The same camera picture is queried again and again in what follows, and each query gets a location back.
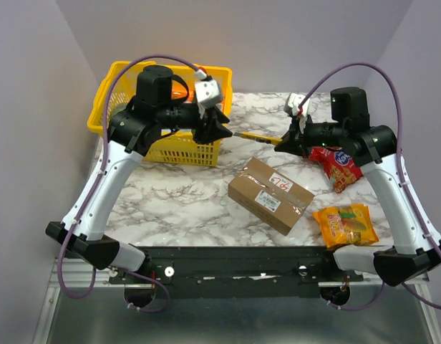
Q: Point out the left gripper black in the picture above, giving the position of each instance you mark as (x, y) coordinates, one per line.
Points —
(204, 133)

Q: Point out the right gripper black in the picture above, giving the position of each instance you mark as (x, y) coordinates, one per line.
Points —
(298, 133)

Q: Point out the yellow utility knife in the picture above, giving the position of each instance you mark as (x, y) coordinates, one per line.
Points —
(258, 138)

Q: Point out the brown cardboard express box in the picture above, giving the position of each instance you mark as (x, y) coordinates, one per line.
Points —
(271, 196)

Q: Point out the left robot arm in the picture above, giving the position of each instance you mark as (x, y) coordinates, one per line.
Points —
(142, 111)

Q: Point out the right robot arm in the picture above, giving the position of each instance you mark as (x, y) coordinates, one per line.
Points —
(416, 247)

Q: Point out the orange box right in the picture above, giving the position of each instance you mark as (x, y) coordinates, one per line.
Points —
(178, 91)

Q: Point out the yellow plastic shopping basket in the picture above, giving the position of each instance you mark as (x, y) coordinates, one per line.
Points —
(180, 147)

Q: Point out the red candy bag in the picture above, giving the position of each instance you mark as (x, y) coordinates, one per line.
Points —
(338, 166)

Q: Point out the yellow orange snack bag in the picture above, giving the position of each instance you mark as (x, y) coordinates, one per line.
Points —
(346, 225)

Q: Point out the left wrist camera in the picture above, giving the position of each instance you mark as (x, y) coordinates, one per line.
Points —
(208, 93)

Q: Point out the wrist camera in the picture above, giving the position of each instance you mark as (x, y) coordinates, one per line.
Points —
(208, 93)
(297, 111)

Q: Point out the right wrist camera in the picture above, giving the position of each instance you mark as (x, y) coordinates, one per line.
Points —
(297, 111)

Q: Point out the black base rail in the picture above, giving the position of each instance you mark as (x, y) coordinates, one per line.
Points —
(244, 272)

